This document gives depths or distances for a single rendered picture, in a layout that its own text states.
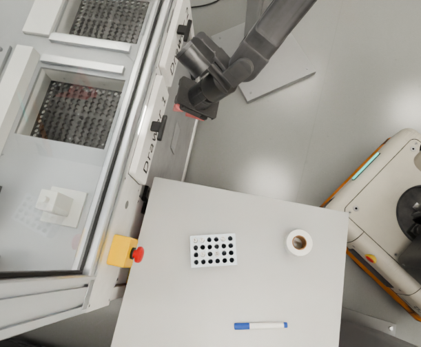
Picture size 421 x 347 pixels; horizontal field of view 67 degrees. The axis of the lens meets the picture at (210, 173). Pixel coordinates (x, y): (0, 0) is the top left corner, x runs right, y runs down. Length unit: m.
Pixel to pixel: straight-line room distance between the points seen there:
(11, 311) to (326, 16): 2.22
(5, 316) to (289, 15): 0.60
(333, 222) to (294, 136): 0.96
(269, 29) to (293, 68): 1.46
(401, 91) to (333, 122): 0.45
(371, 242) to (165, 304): 0.94
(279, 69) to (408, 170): 0.89
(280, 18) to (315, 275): 0.66
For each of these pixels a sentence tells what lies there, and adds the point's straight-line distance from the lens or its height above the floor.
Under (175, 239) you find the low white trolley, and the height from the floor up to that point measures 0.76.
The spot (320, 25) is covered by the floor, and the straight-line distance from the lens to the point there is 2.31.
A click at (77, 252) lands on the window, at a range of 0.70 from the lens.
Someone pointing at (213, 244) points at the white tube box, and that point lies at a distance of 0.88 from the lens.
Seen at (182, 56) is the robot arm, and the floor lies 1.17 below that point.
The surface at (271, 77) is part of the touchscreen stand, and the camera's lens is 1.98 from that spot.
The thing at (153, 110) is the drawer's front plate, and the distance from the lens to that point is 0.88.
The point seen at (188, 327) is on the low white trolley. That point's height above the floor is 0.76.
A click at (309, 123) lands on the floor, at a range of 1.92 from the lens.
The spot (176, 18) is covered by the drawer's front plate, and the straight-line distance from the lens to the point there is 1.03.
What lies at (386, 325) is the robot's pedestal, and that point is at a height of 0.02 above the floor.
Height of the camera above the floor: 1.68
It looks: 74 degrees down
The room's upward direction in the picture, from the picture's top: 7 degrees counter-clockwise
